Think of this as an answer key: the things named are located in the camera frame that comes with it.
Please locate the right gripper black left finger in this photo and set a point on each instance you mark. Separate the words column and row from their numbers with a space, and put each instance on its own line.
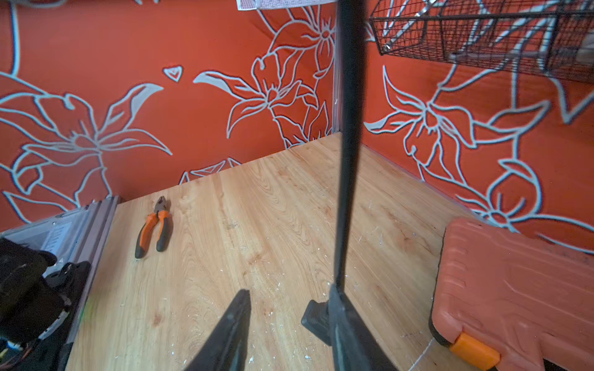
column 226, row 347

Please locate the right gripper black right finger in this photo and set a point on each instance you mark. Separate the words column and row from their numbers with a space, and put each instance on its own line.
column 353, row 345

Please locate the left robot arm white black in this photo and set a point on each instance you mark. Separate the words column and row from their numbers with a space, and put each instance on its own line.
column 38, row 309

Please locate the orange plastic tool case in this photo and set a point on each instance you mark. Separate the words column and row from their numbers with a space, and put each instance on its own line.
column 504, row 301

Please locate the orange handled pliers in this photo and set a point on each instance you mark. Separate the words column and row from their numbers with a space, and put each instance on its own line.
column 161, row 217

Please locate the black wire wall basket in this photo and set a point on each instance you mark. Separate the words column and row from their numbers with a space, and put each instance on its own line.
column 541, row 38

